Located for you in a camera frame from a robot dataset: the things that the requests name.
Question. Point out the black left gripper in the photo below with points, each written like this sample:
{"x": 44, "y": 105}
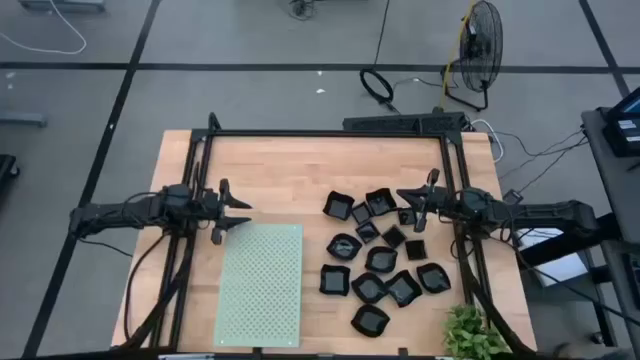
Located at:
{"x": 210, "y": 209}

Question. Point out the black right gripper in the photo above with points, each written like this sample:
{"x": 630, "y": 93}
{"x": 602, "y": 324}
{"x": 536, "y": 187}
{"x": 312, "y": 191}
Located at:
{"x": 439, "y": 201}

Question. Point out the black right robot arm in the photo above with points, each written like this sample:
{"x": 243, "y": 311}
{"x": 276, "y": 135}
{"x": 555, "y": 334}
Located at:
{"x": 540, "y": 212}

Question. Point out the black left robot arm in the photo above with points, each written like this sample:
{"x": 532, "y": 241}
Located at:
{"x": 125, "y": 212}

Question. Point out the black perforated box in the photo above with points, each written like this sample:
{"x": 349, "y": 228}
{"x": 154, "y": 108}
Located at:
{"x": 400, "y": 123}

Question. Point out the green perforated metal shelf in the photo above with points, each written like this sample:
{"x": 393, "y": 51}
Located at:
{"x": 260, "y": 290}

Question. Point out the green potted plant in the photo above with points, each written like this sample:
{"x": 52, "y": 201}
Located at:
{"x": 470, "y": 332}

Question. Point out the black support beam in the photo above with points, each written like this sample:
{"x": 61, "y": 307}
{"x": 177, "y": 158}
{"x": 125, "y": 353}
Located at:
{"x": 560, "y": 248}

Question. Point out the black floor fan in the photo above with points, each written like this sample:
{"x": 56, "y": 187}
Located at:
{"x": 482, "y": 50}

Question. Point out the white paper box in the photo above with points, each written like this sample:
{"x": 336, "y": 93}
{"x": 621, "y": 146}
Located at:
{"x": 565, "y": 270}

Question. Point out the grey side table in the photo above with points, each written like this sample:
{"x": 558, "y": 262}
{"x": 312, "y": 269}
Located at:
{"x": 625, "y": 190}

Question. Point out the black labelled box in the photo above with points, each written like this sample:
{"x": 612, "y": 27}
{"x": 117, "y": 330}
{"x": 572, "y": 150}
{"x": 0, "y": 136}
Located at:
{"x": 622, "y": 140}

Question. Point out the grey table foot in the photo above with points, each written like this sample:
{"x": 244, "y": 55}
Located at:
{"x": 22, "y": 119}
{"x": 60, "y": 4}

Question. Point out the black caster base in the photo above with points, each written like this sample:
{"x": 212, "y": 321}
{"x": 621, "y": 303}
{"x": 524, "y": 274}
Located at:
{"x": 5, "y": 167}

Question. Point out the black monitor blue screen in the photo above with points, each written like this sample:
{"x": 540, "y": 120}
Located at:
{"x": 631, "y": 105}

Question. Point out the black aluminium table frame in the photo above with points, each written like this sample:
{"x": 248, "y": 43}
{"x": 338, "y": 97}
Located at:
{"x": 325, "y": 133}

